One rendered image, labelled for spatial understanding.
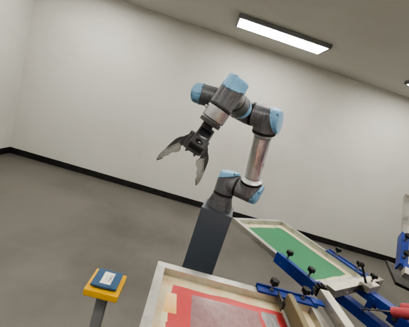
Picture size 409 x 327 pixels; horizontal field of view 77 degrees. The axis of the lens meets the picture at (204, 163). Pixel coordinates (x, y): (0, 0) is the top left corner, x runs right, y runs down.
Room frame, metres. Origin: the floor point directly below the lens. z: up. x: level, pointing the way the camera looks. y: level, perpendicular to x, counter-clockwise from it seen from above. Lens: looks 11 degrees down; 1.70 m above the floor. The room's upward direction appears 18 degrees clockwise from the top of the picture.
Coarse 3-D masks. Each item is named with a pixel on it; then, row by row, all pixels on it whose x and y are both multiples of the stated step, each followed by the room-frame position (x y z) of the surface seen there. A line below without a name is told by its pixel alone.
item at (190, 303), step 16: (176, 288) 0.99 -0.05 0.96; (192, 304) 0.92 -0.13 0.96; (208, 304) 0.95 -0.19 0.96; (224, 304) 0.98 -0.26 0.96; (240, 304) 1.01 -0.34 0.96; (176, 320) 0.82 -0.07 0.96; (192, 320) 0.84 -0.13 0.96; (208, 320) 0.87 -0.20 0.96; (224, 320) 0.89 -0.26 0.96; (240, 320) 0.92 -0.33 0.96; (256, 320) 0.95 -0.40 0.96
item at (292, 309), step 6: (288, 294) 1.03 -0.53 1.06; (288, 300) 1.01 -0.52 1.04; (294, 300) 1.00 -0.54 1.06; (288, 306) 0.99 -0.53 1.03; (294, 306) 0.96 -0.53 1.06; (288, 312) 0.98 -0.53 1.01; (294, 312) 0.94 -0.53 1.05; (300, 312) 0.93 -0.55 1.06; (288, 318) 0.96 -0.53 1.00; (294, 318) 0.93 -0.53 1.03; (300, 318) 0.90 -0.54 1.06; (294, 324) 0.91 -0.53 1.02; (300, 324) 0.88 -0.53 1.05; (306, 324) 0.87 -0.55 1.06
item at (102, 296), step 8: (96, 272) 0.93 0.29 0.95; (88, 288) 0.84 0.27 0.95; (96, 288) 0.85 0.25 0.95; (120, 288) 0.89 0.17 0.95; (88, 296) 0.84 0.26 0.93; (96, 296) 0.84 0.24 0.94; (104, 296) 0.84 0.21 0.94; (112, 296) 0.84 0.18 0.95; (96, 304) 0.88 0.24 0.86; (104, 304) 0.88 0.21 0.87; (96, 312) 0.88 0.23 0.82; (104, 312) 0.91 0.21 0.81; (96, 320) 0.88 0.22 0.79
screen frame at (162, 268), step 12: (168, 264) 1.08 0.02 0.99; (156, 276) 0.97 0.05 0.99; (180, 276) 1.06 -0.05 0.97; (192, 276) 1.06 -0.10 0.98; (204, 276) 1.07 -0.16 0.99; (216, 276) 1.10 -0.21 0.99; (156, 288) 0.90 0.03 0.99; (228, 288) 1.07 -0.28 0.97; (240, 288) 1.08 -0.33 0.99; (252, 288) 1.10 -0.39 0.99; (156, 300) 0.84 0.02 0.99; (264, 300) 1.09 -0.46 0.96; (144, 312) 0.77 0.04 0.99; (312, 312) 1.07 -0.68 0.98; (144, 324) 0.72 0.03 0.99; (324, 324) 1.00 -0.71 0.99
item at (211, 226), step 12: (204, 204) 1.42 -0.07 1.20; (204, 216) 1.37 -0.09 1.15; (216, 216) 1.36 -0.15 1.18; (228, 216) 1.35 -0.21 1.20; (204, 228) 1.36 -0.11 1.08; (216, 228) 1.36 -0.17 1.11; (228, 228) 1.35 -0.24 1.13; (192, 240) 1.37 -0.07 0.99; (204, 240) 1.36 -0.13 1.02; (216, 240) 1.35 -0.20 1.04; (192, 252) 1.37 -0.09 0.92; (204, 252) 1.36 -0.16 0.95; (216, 252) 1.35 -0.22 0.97; (192, 264) 1.36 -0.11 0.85; (204, 264) 1.36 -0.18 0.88
